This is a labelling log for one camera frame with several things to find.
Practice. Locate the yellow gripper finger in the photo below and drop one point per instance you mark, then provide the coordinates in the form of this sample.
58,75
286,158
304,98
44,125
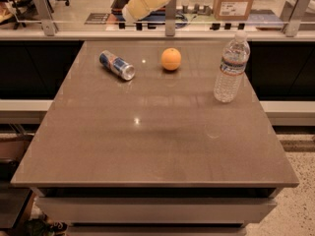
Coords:
136,10

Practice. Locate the blue silver redbull can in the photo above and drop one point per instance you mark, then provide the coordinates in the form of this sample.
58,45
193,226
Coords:
117,65

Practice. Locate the orange fruit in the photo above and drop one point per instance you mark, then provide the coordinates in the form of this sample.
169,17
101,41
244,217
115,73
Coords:
170,59

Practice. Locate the brown cardboard box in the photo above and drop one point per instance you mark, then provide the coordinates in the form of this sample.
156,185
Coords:
232,10

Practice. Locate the clear plastic water bottle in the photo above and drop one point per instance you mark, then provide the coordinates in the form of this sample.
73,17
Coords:
233,62

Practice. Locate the grey cabinet drawer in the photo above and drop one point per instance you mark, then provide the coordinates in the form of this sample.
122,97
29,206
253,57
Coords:
156,210

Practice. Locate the middle metal railing post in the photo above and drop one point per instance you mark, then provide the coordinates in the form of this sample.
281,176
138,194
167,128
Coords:
170,15

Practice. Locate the metal railing post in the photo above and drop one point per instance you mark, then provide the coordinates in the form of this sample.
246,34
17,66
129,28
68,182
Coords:
301,17
170,15
44,13

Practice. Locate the left metal railing post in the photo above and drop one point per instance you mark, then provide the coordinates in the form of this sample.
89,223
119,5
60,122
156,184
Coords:
44,13

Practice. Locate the right metal railing post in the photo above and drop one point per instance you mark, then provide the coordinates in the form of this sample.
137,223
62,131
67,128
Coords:
301,17

